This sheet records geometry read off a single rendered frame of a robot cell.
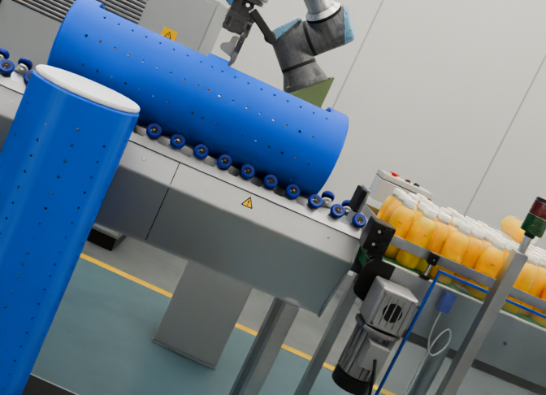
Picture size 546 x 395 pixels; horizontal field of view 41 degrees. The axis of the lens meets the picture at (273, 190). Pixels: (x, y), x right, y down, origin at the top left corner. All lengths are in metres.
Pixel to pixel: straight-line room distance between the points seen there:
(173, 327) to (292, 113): 1.35
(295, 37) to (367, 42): 2.08
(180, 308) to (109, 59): 1.36
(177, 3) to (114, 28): 1.71
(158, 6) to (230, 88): 1.79
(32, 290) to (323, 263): 0.85
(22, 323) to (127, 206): 0.47
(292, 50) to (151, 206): 1.11
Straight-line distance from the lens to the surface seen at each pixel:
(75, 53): 2.15
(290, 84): 3.06
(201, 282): 3.12
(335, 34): 3.01
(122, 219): 2.25
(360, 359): 2.10
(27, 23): 4.06
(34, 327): 2.04
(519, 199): 5.35
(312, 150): 2.15
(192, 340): 3.20
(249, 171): 2.18
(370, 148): 5.11
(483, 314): 2.15
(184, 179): 2.17
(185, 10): 3.85
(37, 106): 1.86
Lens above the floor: 1.29
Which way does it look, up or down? 9 degrees down
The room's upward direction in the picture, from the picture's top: 25 degrees clockwise
